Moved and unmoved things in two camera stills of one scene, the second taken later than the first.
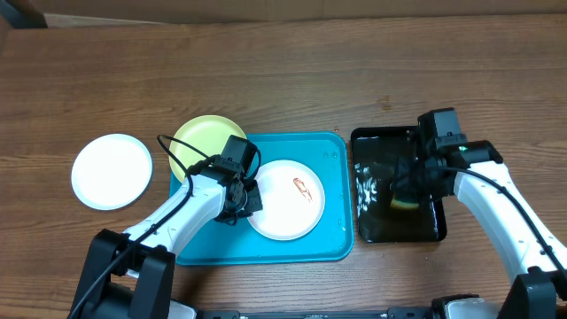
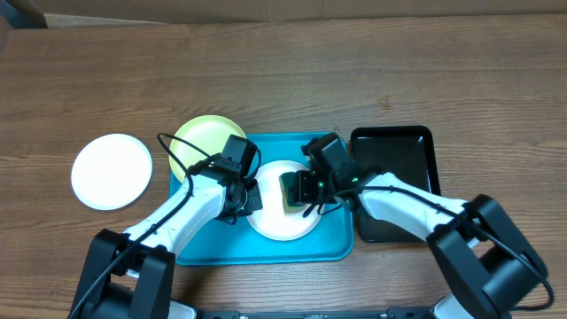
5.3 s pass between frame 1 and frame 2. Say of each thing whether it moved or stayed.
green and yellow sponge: moved
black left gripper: stayed
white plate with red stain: stayed
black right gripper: moved
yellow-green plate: stayed
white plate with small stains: stayed
